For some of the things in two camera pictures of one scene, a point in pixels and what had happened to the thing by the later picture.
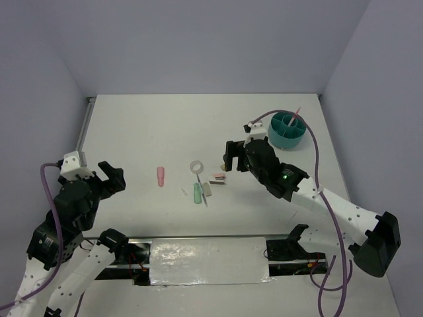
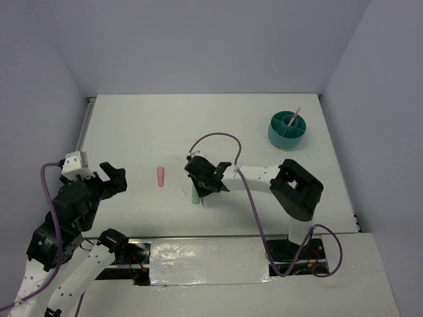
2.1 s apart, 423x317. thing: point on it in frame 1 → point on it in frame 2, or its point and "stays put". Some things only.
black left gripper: (116, 181) stays put
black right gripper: (234, 148) → (202, 191)
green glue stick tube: (197, 193) stays put
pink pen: (295, 115) stays put
